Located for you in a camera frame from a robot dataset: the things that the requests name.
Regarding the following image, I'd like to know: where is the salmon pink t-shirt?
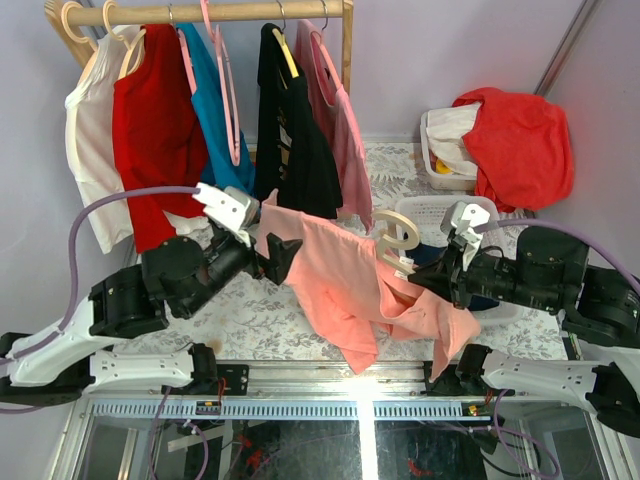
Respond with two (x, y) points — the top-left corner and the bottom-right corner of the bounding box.
(256, 192), (481, 378)

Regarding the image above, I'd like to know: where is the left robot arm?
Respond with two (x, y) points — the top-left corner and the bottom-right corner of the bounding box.
(1, 229), (303, 413)

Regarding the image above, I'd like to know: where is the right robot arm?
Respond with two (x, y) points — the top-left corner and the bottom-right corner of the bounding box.
(408, 221), (639, 437)

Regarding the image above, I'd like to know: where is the black hanging t-shirt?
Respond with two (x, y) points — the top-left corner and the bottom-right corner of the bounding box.
(255, 23), (343, 219)

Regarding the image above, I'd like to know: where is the blue hanging t-shirt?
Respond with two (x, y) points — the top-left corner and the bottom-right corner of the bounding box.
(178, 23), (255, 196)

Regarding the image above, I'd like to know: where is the orange-red t-shirt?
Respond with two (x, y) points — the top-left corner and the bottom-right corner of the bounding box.
(452, 87), (575, 213)

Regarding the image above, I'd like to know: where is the pink hanging t-shirt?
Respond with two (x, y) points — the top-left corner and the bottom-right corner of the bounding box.
(293, 19), (373, 232)

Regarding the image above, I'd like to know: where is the red hanging t-shirt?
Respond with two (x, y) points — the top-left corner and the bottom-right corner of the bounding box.
(112, 23), (224, 254)

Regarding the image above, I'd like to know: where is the pink hanger with blue shirt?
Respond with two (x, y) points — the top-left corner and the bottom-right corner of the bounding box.
(168, 4), (197, 94)

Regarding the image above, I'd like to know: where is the yellow hanger with black shirt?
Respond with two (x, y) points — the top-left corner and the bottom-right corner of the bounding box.
(272, 0), (299, 79)

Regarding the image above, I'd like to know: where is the white hanging t-shirt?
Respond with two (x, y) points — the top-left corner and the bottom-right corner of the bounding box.
(65, 34), (133, 254)

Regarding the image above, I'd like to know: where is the beige hanger with red shirt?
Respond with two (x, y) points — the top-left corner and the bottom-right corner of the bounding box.
(101, 0), (146, 80)

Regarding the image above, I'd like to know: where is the navy blue folded garment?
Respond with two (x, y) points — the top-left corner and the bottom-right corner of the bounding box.
(405, 243), (499, 312)

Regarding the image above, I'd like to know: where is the white perforated plastic basket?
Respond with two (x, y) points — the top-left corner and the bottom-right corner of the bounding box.
(395, 195), (524, 327)

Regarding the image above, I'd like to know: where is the small white laundry basket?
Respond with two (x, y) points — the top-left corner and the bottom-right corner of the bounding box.
(420, 112), (476, 192)

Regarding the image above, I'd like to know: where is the yellow object in basket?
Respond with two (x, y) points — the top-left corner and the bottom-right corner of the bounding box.
(435, 159), (453, 175)

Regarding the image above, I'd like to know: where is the white garment in basket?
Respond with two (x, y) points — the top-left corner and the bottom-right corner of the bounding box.
(427, 102), (481, 176)

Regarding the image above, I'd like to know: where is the wooden clothes rack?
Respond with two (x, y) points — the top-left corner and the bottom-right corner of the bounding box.
(44, 1), (354, 90)

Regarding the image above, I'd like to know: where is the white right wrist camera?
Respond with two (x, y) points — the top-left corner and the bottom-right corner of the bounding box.
(440, 201), (490, 269)

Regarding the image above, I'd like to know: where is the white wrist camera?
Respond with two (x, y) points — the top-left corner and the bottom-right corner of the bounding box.
(440, 201), (490, 269)
(192, 183), (260, 249)

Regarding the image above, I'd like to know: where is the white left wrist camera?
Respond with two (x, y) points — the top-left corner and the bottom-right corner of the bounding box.
(192, 183), (260, 249)

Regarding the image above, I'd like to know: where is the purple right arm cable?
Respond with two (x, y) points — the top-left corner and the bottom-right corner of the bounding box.
(474, 217), (640, 291)

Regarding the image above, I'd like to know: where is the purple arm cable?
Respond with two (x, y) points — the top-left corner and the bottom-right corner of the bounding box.
(474, 217), (640, 291)
(0, 186), (201, 414)

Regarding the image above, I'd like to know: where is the aluminium frame rail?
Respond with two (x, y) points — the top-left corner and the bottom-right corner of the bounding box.
(74, 359), (611, 401)

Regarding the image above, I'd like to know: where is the grey slotted cable duct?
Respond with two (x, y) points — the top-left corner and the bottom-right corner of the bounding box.
(92, 399), (491, 422)

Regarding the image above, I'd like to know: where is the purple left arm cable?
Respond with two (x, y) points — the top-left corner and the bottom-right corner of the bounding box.
(0, 186), (201, 414)

